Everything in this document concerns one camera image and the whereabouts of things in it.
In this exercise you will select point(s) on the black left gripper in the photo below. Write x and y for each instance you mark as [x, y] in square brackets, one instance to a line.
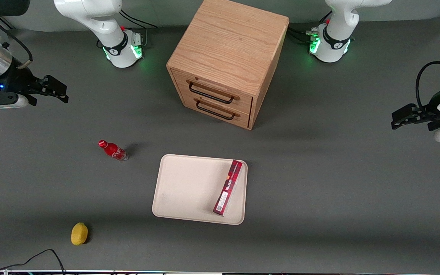
[431, 113]

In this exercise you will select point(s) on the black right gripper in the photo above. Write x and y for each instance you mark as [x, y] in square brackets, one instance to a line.
[18, 83]

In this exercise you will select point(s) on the red coke bottle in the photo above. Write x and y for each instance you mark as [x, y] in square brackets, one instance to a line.
[112, 150]

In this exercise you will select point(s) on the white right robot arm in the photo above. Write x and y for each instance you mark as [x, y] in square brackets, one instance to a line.
[90, 15]

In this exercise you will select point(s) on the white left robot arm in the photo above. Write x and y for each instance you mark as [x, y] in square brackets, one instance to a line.
[338, 23]

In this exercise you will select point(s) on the beige plastic tray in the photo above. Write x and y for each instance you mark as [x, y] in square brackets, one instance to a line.
[189, 187]

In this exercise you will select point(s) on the yellow lemon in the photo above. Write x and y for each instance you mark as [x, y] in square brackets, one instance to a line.
[79, 233]

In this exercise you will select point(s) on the wooden drawer front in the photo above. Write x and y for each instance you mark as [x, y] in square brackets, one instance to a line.
[212, 86]
[220, 114]

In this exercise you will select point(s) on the wooden drawer cabinet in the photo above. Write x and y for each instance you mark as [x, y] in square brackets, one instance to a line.
[227, 42]

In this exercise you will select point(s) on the red tartan shortbread box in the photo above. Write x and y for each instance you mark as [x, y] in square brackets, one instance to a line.
[228, 187]

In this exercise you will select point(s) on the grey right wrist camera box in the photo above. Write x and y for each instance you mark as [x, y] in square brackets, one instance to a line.
[10, 101]

